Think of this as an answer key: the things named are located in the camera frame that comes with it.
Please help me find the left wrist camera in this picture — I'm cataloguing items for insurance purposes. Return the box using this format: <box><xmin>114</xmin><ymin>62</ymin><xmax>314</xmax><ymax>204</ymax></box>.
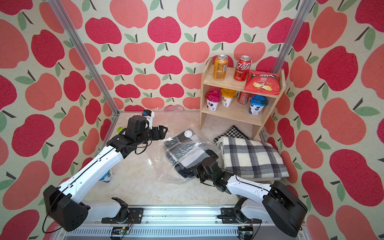
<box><xmin>142</xmin><ymin>110</ymin><xmax>155</xmax><ymax>130</ymax></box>

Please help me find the aluminium front rail frame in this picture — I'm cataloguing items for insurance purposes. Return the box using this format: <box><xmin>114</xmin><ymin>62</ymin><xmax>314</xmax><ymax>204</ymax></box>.
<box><xmin>47</xmin><ymin>205</ymin><xmax>291</xmax><ymax>240</ymax></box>

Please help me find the orange drink can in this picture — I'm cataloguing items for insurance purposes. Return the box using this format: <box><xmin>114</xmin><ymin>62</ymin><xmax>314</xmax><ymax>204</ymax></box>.
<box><xmin>213</xmin><ymin>55</ymin><xmax>229</xmax><ymax>81</ymax></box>

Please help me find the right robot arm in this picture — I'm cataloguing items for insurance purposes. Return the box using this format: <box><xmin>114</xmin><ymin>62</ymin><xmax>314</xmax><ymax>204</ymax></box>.
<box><xmin>192</xmin><ymin>158</ymin><xmax>308</xmax><ymax>238</ymax></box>

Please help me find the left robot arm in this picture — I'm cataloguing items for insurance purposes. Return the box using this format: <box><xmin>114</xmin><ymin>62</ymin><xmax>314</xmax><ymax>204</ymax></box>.
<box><xmin>44</xmin><ymin>115</ymin><xmax>168</xmax><ymax>232</ymax></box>

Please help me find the pink lid cup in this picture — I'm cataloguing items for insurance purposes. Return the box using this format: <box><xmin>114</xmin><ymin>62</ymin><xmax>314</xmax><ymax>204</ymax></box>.
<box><xmin>205</xmin><ymin>90</ymin><xmax>221</xmax><ymax>112</ymax></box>

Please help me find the aluminium corner post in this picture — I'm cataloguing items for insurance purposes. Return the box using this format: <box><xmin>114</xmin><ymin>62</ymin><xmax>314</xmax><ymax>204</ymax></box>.
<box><xmin>48</xmin><ymin>0</ymin><xmax>120</xmax><ymax>116</ymax></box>
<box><xmin>272</xmin><ymin>0</ymin><xmax>316</xmax><ymax>74</ymax></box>

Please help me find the right aluminium corner post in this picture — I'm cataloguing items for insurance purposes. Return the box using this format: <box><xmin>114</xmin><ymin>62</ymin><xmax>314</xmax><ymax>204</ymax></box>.
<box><xmin>272</xmin><ymin>0</ymin><xmax>316</xmax><ymax>74</ymax></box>

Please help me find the black white check scarf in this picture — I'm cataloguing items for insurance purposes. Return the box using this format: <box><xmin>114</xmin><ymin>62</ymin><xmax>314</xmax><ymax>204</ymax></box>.
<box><xmin>164</xmin><ymin>129</ymin><xmax>219</xmax><ymax>179</ymax></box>

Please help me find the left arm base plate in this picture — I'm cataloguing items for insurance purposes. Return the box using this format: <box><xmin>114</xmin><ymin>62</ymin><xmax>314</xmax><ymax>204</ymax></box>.
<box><xmin>101</xmin><ymin>207</ymin><xmax>144</xmax><ymax>225</ymax></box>

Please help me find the blue lid cup on table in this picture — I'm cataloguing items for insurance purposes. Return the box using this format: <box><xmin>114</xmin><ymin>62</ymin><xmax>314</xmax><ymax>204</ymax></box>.
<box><xmin>99</xmin><ymin>170</ymin><xmax>114</xmax><ymax>183</ymax></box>

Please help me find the blue lid cup on shelf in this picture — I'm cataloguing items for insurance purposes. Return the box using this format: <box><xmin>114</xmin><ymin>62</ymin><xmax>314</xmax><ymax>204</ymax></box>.
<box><xmin>249</xmin><ymin>95</ymin><xmax>268</xmax><ymax>115</ymax></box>

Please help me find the left aluminium corner post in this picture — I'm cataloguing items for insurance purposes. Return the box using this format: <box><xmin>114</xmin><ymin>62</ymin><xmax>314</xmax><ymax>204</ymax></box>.
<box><xmin>48</xmin><ymin>0</ymin><xmax>120</xmax><ymax>116</ymax></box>

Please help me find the white vacuum bag valve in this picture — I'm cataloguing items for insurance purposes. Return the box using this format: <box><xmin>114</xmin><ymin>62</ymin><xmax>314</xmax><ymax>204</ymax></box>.
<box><xmin>184</xmin><ymin>130</ymin><xmax>194</xmax><ymax>139</ymax></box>

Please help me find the clear plastic vacuum bag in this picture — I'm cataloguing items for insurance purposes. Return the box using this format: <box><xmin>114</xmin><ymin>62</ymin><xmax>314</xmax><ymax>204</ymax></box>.
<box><xmin>148</xmin><ymin>107</ymin><xmax>223</xmax><ymax>185</ymax></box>

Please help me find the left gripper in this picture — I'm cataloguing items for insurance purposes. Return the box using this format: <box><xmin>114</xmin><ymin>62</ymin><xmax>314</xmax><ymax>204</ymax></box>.
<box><xmin>137</xmin><ymin>124</ymin><xmax>170</xmax><ymax>145</ymax></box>

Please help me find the red chips bag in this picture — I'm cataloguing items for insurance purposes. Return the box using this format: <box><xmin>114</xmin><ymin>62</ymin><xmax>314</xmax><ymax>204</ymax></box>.
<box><xmin>244</xmin><ymin>71</ymin><xmax>280</xmax><ymax>96</ymax></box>

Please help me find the yellow lid cup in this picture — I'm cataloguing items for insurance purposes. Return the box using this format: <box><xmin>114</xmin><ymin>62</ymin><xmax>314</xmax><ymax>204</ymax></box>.
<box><xmin>221</xmin><ymin>89</ymin><xmax>237</xmax><ymax>107</ymax></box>

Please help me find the wooden two-tier shelf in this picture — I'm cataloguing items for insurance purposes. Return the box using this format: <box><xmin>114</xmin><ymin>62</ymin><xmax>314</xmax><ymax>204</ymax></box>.
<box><xmin>199</xmin><ymin>58</ymin><xmax>286</xmax><ymax>140</ymax></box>

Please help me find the black white houndstooth scarf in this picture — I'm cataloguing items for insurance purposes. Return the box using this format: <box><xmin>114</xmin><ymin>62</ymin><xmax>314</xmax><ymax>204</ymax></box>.
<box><xmin>214</xmin><ymin>126</ymin><xmax>250</xmax><ymax>144</ymax></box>

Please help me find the green white drink carton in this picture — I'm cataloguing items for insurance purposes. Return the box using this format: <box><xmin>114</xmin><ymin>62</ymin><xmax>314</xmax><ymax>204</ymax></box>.
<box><xmin>117</xmin><ymin>127</ymin><xmax>126</xmax><ymax>134</ymax></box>

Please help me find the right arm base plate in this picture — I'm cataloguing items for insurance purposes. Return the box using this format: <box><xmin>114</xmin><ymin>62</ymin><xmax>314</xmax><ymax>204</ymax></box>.
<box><xmin>217</xmin><ymin>208</ymin><xmax>262</xmax><ymax>225</ymax></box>

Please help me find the cream grey plaid scarf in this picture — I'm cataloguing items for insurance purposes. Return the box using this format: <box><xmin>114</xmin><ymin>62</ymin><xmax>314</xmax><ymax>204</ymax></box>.
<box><xmin>216</xmin><ymin>137</ymin><xmax>290</xmax><ymax>181</ymax></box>

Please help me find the red cola can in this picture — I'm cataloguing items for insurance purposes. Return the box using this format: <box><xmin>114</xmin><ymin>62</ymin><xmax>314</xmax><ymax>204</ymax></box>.
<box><xmin>234</xmin><ymin>56</ymin><xmax>252</xmax><ymax>82</ymax></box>

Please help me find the red can lower shelf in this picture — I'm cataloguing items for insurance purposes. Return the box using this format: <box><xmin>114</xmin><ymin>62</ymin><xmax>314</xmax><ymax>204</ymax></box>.
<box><xmin>238</xmin><ymin>92</ymin><xmax>250</xmax><ymax>105</ymax></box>

